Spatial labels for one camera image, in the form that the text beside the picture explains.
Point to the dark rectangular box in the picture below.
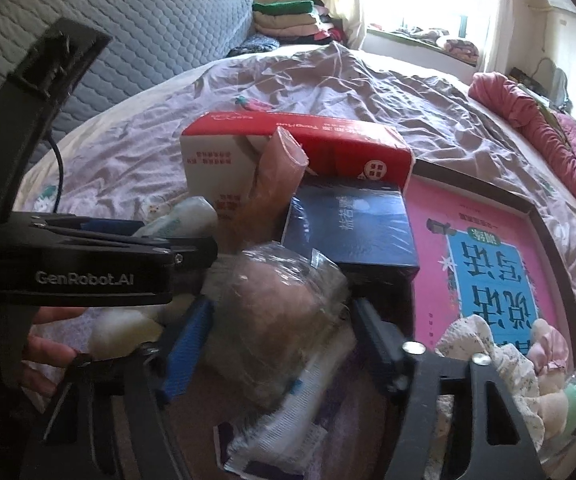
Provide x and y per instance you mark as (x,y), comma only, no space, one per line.
(353,230)

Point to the grey quilted headboard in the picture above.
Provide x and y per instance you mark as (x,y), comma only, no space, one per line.
(168,35)

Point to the pink picture book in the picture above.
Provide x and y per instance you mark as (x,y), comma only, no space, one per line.
(428,285)

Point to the person's left hand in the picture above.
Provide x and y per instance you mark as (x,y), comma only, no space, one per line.
(48,355)

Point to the red and white box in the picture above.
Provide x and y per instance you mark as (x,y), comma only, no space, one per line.
(318,135)

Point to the cream window curtain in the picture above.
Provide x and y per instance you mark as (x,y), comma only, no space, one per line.
(348,0)
(498,10)

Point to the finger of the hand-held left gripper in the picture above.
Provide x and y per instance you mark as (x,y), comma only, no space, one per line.
(178,252)
(103,225)

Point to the arched vanity mirror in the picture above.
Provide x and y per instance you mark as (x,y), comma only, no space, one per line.
(548,72)

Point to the flesh pink tube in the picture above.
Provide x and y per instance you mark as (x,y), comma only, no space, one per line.
(280,170)

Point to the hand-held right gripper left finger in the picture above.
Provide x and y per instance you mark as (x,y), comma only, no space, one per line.
(188,355)

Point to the dark shallow box tray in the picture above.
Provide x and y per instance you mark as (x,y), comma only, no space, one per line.
(558,280)

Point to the mauve floral bed sheet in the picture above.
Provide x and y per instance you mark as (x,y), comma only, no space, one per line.
(318,85)

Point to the stack of folded clothes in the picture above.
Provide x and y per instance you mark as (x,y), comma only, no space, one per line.
(288,22)

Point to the white tissue packet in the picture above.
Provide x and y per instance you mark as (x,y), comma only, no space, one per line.
(278,430)

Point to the white floral cloth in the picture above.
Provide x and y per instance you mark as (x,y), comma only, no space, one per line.
(493,360)

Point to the white plastic bottle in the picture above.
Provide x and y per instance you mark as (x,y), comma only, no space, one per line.
(188,212)

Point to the plastic-wrapped pink soft item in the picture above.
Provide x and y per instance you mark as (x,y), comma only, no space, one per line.
(278,320)

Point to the bedding pile on windowsill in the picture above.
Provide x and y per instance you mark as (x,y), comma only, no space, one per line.
(460,50)

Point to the dark blue patterned cloth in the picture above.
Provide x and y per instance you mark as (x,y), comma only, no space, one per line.
(253,45)

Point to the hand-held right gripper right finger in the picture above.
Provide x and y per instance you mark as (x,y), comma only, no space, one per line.
(375,332)

